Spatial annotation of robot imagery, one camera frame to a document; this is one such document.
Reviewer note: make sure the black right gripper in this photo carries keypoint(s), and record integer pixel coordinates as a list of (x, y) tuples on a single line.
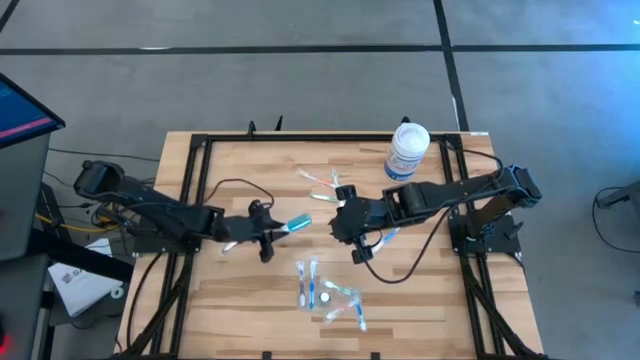
[(357, 220)]

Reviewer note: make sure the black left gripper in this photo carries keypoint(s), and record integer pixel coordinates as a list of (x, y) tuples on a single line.
[(245, 229)]

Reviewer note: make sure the blue white toothbrush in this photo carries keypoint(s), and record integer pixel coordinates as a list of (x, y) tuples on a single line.
[(387, 240), (312, 285), (361, 317)]

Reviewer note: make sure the orange white toothbrush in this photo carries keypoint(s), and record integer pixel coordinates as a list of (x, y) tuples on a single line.
[(315, 178), (340, 312)]

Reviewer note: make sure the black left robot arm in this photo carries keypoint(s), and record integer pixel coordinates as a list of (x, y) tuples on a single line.
[(160, 210)]

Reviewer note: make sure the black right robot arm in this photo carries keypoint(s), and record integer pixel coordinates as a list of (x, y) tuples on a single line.
[(450, 192)]

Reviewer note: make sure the white wipes canister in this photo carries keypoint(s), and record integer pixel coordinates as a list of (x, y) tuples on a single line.
[(407, 150)]

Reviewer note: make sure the clear acrylic three-compartment organizer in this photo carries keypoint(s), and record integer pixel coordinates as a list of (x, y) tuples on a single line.
[(320, 315)]

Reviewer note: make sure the black slanted stand leg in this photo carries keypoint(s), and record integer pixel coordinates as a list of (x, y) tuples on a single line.
[(80, 256)]

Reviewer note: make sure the white printed booklet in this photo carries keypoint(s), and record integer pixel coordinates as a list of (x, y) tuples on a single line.
[(82, 292)]

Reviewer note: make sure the grey stand leg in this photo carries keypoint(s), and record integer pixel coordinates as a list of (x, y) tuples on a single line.
[(622, 196)]

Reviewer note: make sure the dark grey cart base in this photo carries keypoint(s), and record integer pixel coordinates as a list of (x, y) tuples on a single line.
[(20, 300)]

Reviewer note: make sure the blue screen monitor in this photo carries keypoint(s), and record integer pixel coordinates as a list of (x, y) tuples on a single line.
[(20, 115)]

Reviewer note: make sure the black aluminium table frame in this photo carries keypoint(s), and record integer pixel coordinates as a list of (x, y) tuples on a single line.
[(325, 137)]

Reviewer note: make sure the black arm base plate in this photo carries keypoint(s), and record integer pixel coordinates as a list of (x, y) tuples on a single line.
[(150, 245), (500, 245)]

